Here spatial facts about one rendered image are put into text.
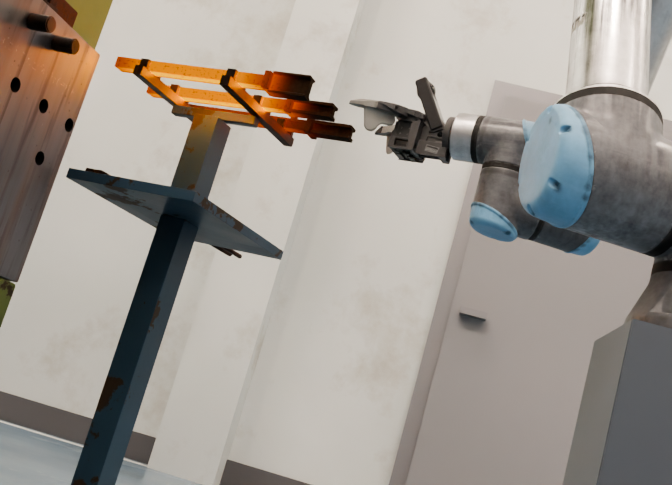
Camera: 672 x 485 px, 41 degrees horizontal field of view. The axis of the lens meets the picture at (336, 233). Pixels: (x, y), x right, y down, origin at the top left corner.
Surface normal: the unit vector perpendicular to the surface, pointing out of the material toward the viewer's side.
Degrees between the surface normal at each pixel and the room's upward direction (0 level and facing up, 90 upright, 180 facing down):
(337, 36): 90
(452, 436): 90
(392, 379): 90
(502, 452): 90
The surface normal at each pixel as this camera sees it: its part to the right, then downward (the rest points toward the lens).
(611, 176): 0.08, 0.05
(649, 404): -0.07, -0.23
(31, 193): 0.93, 0.21
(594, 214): -0.14, 0.67
